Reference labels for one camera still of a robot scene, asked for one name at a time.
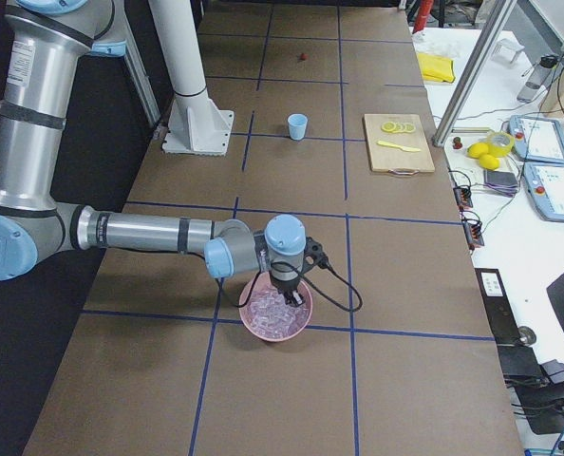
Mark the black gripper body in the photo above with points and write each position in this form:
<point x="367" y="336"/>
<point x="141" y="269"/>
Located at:
<point x="285" y="285"/>

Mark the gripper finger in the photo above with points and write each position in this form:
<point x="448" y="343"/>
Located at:
<point x="289" y="299"/>
<point x="298" y="299"/>

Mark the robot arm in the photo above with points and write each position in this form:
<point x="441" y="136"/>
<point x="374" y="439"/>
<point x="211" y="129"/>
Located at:
<point x="49" y="39"/>

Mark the pile of clear ice cubes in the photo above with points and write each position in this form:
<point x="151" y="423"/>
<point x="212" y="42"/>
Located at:
<point x="269" y="315"/>

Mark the light blue paper cup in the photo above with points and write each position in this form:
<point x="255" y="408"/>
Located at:
<point x="297" y="126"/>

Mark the pink bowl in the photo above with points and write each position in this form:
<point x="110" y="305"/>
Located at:
<point x="263" y="282"/>

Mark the bamboo cutting board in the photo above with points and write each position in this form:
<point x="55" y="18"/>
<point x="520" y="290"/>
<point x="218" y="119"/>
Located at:
<point x="393" y="161"/>

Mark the yellow plastic knife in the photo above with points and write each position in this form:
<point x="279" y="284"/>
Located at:
<point x="404" y="148"/>

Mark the small red circuit board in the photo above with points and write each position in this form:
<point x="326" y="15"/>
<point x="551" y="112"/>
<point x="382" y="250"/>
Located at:
<point x="462" y="189"/>

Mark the white tray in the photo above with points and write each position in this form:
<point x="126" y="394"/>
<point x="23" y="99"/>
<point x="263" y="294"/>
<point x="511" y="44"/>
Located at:
<point x="466" y="136"/>

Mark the yellow lemon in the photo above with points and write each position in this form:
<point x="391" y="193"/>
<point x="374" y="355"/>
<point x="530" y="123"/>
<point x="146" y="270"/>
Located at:
<point x="488" y="162"/>
<point x="477" y="149"/>

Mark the purple grey notebook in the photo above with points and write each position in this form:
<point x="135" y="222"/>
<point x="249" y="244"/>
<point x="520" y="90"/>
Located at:
<point x="502" y="182"/>

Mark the yellow tape roll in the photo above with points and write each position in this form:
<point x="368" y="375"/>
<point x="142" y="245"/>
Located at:
<point x="500" y="144"/>

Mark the yellow cloth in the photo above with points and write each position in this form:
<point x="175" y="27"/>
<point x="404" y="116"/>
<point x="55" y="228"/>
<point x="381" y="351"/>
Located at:
<point x="435" y="68"/>

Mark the teach pendant near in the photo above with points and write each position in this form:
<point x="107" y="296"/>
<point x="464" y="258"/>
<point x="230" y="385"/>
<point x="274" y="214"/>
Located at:
<point x="545" y="184"/>

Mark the teach pendant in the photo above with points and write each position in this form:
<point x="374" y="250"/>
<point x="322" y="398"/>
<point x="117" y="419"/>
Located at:
<point x="545" y="184"/>
<point x="537" y="139"/>

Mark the teach pendant far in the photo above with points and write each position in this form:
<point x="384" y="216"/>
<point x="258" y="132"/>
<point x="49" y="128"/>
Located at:
<point x="537" y="139"/>

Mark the crumpled clear plastic bag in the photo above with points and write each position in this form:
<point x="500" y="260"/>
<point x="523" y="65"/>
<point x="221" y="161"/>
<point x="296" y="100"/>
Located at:
<point x="427" y="43"/>

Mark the clear water bottle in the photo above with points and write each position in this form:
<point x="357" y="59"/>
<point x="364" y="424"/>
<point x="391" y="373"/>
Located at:
<point x="541" y="70"/>

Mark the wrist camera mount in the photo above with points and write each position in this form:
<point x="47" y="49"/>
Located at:
<point x="314" y="256"/>

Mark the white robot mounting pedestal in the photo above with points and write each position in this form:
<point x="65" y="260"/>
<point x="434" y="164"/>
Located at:
<point x="195" y="125"/>

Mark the aluminium frame post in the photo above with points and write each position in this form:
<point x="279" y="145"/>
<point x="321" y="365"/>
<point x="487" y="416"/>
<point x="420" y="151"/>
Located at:
<point x="488" y="37"/>

